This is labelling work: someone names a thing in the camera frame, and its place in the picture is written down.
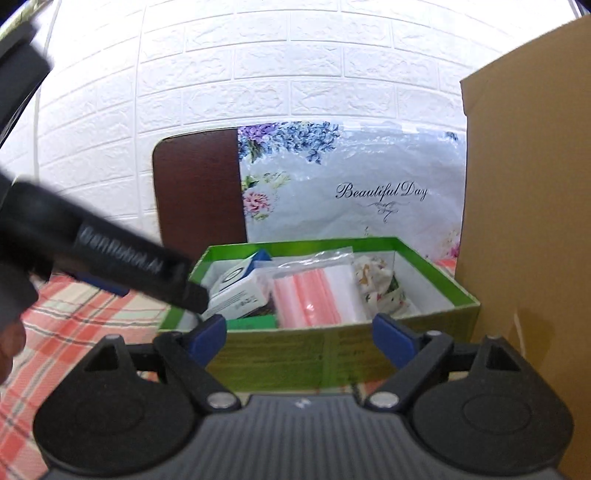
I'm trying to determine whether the floral cloth pouch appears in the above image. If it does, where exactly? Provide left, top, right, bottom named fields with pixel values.
left=353, top=256, right=411, bottom=319

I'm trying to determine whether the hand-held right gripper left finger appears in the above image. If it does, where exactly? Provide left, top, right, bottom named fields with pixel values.
left=81, top=315, right=243, bottom=413

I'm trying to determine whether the dark brown chair back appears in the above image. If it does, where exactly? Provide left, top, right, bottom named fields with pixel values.
left=152, top=128, right=247, bottom=259

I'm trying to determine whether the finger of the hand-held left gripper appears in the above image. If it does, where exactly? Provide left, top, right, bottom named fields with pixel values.
left=74, top=270, right=129, bottom=297
left=164, top=277, right=209, bottom=315

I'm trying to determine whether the person's left hand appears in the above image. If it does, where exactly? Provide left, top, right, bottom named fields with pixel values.
left=0, top=320, right=27, bottom=385

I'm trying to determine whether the red plaid tablecloth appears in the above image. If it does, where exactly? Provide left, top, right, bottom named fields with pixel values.
left=0, top=257, right=460, bottom=480

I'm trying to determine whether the pink zip bag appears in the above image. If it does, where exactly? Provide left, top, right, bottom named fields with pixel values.
left=256, top=248, right=372, bottom=329

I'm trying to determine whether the floral plastic bag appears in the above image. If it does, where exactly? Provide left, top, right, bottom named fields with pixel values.
left=237, top=121, right=467, bottom=268

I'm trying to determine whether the white product box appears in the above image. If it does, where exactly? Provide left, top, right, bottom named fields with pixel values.
left=202, top=251, right=273, bottom=321

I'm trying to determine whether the large brown cardboard box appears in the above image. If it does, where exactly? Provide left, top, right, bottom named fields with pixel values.
left=459, top=18, right=591, bottom=480

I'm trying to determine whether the green cardboard box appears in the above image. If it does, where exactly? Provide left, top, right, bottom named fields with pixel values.
left=157, top=236, right=481, bottom=386

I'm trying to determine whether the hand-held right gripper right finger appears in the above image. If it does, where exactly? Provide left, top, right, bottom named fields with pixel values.
left=365, top=314, right=519, bottom=412

